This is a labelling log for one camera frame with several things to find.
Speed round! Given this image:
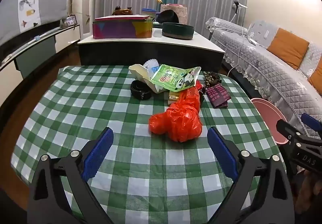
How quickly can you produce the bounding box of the television cabinet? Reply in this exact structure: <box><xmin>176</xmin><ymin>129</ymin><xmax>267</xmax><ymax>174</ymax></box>
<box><xmin>0</xmin><ymin>24</ymin><xmax>81</xmax><ymax>79</ymax></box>

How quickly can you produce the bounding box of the red plastic bag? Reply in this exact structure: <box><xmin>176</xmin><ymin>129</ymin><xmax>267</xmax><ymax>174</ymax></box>
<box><xmin>148</xmin><ymin>81</ymin><xmax>205</xmax><ymax>143</ymax></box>

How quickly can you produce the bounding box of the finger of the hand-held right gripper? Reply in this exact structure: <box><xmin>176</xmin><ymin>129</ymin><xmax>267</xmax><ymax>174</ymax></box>
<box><xmin>276</xmin><ymin>118</ymin><xmax>302</xmax><ymax>141</ymax></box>
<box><xmin>301</xmin><ymin>113</ymin><xmax>322</xmax><ymax>138</ymax></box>

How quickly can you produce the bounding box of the green checked tablecloth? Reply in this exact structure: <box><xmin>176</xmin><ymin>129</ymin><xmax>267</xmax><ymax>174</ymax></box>
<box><xmin>11</xmin><ymin>64</ymin><xmax>287</xmax><ymax>224</ymax></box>

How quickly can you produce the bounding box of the colourful rectangular tin box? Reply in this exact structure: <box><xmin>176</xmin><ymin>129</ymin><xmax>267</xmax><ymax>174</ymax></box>
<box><xmin>92</xmin><ymin>15</ymin><xmax>153</xmax><ymax>40</ymax></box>

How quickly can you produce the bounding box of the white top coffee table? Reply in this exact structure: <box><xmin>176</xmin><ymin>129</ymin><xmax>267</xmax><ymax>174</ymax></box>
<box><xmin>77</xmin><ymin>28</ymin><xmax>225</xmax><ymax>74</ymax></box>

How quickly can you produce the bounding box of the pink plastic bin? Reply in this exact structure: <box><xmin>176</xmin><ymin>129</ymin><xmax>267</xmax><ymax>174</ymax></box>
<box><xmin>250</xmin><ymin>98</ymin><xmax>290</xmax><ymax>145</ymax></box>

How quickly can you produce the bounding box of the green panda snack packet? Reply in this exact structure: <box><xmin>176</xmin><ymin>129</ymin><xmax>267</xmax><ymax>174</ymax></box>
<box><xmin>150</xmin><ymin>64</ymin><xmax>202</xmax><ymax>93</ymax></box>

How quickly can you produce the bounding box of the black belt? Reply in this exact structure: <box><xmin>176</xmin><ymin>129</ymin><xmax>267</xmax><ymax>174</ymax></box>
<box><xmin>130</xmin><ymin>80</ymin><xmax>153</xmax><ymax>100</ymax></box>

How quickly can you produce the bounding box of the white power cable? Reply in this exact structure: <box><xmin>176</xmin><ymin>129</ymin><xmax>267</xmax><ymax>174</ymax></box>
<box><xmin>228</xmin><ymin>25</ymin><xmax>252</xmax><ymax>76</ymax></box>

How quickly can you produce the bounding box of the white rod with blue ball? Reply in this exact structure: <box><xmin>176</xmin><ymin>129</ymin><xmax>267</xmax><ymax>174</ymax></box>
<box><xmin>1</xmin><ymin>28</ymin><xmax>59</xmax><ymax>60</ymax></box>

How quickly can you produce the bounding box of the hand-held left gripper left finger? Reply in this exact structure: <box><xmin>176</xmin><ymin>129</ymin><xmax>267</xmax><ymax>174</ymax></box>
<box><xmin>27</xmin><ymin>127</ymin><xmax>114</xmax><ymax>224</ymax></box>

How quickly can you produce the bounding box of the pink fabric basket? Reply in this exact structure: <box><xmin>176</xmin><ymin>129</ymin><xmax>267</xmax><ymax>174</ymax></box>
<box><xmin>160</xmin><ymin>3</ymin><xmax>188</xmax><ymax>25</ymax></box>

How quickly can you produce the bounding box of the brown teapot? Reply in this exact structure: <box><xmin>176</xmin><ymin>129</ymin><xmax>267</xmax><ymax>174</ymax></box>
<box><xmin>112</xmin><ymin>6</ymin><xmax>133</xmax><ymax>16</ymax></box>

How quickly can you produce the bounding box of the black hat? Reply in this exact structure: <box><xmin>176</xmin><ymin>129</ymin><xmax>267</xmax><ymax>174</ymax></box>
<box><xmin>156</xmin><ymin>10</ymin><xmax>180</xmax><ymax>24</ymax></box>

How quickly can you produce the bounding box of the small cream yellow box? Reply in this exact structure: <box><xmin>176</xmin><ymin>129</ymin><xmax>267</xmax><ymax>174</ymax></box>
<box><xmin>168</xmin><ymin>91</ymin><xmax>182</xmax><ymax>107</ymax></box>

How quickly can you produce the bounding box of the person's right hand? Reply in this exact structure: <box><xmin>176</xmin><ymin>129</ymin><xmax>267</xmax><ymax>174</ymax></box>
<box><xmin>297</xmin><ymin>171</ymin><xmax>322</xmax><ymax>214</ymax></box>

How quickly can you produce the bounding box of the dark green round container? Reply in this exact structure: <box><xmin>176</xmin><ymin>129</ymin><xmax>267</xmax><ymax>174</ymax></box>
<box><xmin>162</xmin><ymin>22</ymin><xmax>195</xmax><ymax>39</ymax></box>

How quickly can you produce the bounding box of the grey quilted sofa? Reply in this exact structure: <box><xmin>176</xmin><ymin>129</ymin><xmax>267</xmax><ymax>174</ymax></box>
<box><xmin>206</xmin><ymin>16</ymin><xmax>322</xmax><ymax>144</ymax></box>

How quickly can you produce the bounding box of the beige paper bag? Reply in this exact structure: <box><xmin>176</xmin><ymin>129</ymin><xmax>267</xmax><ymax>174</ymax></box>
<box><xmin>129</xmin><ymin>64</ymin><xmax>171</xmax><ymax>94</ymax></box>

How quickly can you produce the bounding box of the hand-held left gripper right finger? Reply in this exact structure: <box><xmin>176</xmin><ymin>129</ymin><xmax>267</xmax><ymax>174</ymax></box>
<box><xmin>207</xmin><ymin>126</ymin><xmax>295</xmax><ymax>224</ymax></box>

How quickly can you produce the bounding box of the grey television dust cover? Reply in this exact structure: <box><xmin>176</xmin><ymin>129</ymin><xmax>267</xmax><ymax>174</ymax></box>
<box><xmin>0</xmin><ymin>0</ymin><xmax>68</xmax><ymax>41</ymax></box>

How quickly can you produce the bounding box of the orange cushion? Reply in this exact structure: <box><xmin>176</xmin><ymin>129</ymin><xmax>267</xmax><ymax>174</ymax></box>
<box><xmin>308</xmin><ymin>59</ymin><xmax>322</xmax><ymax>89</ymax></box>
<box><xmin>267</xmin><ymin>28</ymin><xmax>310</xmax><ymax>70</ymax></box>

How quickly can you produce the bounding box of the stack of colourful bowls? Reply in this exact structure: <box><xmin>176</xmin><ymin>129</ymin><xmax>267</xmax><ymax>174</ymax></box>
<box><xmin>141</xmin><ymin>8</ymin><xmax>157</xmax><ymax>19</ymax></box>

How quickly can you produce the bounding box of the dark brown patterned scrunchie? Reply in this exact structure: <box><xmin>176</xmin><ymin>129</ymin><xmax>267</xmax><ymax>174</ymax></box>
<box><xmin>202</xmin><ymin>71</ymin><xmax>221</xmax><ymax>88</ymax></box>

